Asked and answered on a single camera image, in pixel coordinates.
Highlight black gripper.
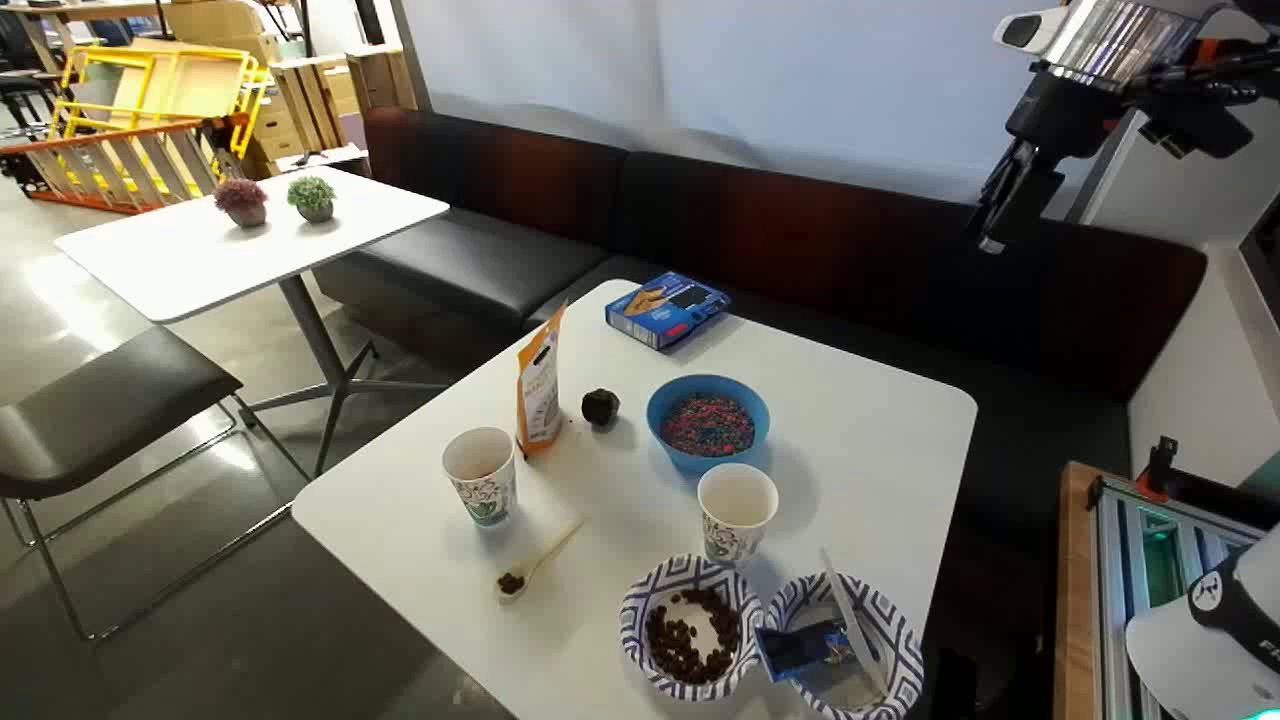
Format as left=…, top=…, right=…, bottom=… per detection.
left=975, top=73, right=1136, bottom=255

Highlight cream plastic spoon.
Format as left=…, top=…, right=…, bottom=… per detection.
left=490, top=516, right=591, bottom=600

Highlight patterned paper cup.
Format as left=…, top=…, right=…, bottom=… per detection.
left=693, top=458, right=783, bottom=570
left=438, top=423, right=519, bottom=527

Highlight white backdrop screen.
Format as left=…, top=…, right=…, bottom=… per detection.
left=396, top=0, right=1136, bottom=206

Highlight blue plastic bowl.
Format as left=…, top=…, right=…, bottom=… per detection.
left=644, top=370, right=777, bottom=478

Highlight blue cookie box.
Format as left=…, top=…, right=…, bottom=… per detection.
left=599, top=268, right=736, bottom=355

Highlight colorful candies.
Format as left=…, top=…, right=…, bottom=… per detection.
left=661, top=392, right=760, bottom=458

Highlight wooden framed cart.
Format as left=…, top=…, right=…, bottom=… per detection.
left=1053, top=454, right=1280, bottom=720

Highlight white plastic knife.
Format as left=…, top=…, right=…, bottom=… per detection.
left=817, top=542, right=891, bottom=699

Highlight blue patterned paper plate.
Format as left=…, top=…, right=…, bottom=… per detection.
left=755, top=570, right=929, bottom=720
left=616, top=550, right=769, bottom=706

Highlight small black ball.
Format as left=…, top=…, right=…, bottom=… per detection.
left=581, top=383, right=622, bottom=431

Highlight black and brown bench sofa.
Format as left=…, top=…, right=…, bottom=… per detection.
left=312, top=102, right=1211, bottom=536

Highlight brown cereal pieces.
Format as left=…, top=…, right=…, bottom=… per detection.
left=644, top=583, right=746, bottom=688

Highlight wooden cabinet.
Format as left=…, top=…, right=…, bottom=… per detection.
left=242, top=42, right=420, bottom=170

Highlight white side table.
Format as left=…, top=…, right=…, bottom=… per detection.
left=52, top=162, right=453, bottom=475

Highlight yellow metal rack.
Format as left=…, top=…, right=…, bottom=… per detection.
left=52, top=34, right=276, bottom=160

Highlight orange metal rack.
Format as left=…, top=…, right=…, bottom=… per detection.
left=0, top=116, right=230, bottom=214

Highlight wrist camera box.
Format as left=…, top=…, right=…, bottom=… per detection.
left=997, top=0, right=1208, bottom=90

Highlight black metal frame chair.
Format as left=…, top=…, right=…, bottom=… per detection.
left=0, top=323, right=312, bottom=644

